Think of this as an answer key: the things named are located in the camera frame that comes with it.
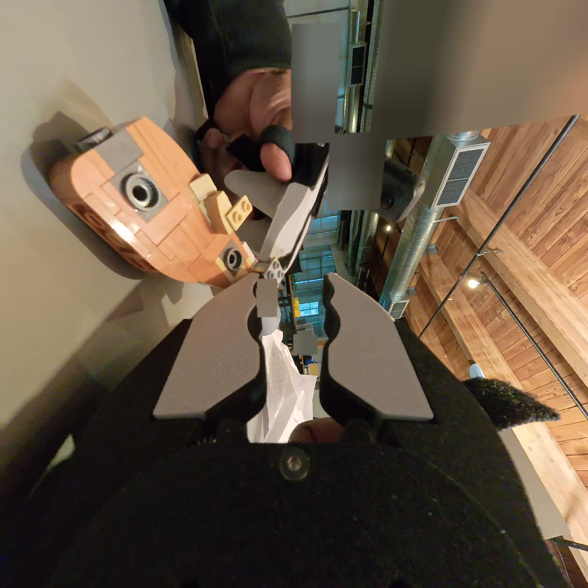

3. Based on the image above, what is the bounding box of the white vent grille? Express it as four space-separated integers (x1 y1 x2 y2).
432 142 492 208

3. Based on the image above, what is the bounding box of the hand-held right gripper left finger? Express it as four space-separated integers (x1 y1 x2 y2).
153 273 272 422

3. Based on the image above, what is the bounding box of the person's left forearm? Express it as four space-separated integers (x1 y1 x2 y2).
163 0 295 121

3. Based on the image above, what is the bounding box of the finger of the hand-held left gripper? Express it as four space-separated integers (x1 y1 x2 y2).
257 183 319 277

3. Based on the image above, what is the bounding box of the orange brick ship model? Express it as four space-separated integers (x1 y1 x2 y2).
48 116 258 290

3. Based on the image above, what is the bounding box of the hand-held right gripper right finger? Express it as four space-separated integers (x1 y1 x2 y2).
318 272 435 423

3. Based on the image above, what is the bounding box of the crumpled white paper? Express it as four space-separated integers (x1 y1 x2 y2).
247 327 319 444

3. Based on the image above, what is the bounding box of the silver ventilation duct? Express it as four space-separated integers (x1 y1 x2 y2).
379 131 481 319

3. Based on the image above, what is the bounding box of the grey desk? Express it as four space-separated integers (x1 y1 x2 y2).
0 0 262 511

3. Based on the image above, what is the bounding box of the person's left hand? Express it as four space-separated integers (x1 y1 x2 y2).
198 68 294 183

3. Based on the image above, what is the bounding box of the black ceiling pipe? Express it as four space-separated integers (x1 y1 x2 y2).
417 114 580 338

